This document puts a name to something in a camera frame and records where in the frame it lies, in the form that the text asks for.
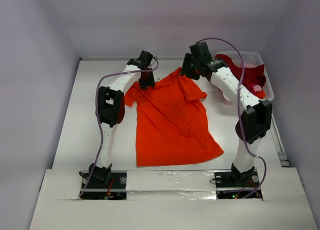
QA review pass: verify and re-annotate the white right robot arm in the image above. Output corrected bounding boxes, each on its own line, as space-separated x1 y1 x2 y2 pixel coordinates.
180 40 273 189

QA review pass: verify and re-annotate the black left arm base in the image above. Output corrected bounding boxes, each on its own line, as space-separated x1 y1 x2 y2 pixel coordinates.
80 172 127 200

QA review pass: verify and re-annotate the dark red t-shirt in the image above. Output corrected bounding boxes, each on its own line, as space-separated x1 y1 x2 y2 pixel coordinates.
215 54 267 88

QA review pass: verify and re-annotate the orange-red garment in basket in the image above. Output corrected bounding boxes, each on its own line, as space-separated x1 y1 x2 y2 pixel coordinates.
252 89 266 99

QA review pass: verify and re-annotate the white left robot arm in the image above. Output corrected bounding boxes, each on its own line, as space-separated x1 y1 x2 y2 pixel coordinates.
85 50 158 186

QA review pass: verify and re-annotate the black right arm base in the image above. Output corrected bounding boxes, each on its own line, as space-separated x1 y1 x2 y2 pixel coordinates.
210 170 263 200

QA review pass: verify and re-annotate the white plastic basket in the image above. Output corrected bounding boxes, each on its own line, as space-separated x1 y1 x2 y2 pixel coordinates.
216 51 274 101

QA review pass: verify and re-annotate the orange t-shirt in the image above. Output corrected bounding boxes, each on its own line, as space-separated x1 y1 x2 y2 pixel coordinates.
124 68 224 167

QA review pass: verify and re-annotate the pink garment in basket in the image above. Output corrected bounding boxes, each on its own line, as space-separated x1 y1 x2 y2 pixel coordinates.
239 62 258 68

